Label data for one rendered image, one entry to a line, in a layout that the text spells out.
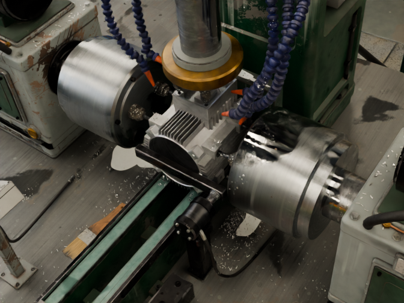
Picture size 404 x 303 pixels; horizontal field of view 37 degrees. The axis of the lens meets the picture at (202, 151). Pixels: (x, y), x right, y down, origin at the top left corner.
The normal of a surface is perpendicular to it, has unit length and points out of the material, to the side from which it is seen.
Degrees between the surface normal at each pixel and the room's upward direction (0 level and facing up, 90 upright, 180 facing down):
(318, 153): 9
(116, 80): 28
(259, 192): 70
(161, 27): 0
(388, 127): 0
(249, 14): 90
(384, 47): 0
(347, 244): 90
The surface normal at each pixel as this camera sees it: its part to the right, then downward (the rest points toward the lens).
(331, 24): -0.03, -0.64
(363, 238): -0.58, 0.63
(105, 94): -0.47, 0.01
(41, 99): 0.81, 0.40
